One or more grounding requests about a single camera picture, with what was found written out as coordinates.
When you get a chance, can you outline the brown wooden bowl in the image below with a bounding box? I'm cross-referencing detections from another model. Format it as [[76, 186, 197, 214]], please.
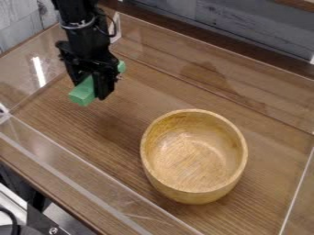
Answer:
[[141, 109, 249, 205]]

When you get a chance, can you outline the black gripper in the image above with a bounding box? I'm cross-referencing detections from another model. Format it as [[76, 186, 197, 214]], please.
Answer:
[[55, 21, 119, 100]]

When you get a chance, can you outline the clear acrylic corner bracket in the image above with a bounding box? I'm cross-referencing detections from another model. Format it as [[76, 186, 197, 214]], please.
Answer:
[[109, 12, 122, 43]]

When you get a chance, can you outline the black equipment base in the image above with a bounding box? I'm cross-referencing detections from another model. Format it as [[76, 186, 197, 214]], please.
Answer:
[[26, 206, 71, 235]]

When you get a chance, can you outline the green rectangular block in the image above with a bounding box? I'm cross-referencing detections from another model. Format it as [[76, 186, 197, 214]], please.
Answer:
[[68, 61, 127, 106]]

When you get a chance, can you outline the black cable lower left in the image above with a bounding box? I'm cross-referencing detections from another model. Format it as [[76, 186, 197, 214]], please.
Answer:
[[0, 207, 20, 235]]

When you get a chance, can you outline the clear acrylic tray wall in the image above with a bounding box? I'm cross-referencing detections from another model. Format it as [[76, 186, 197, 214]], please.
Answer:
[[0, 15, 314, 235]]

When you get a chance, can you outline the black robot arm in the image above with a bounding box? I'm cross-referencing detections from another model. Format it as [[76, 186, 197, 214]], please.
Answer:
[[52, 0, 121, 100]]

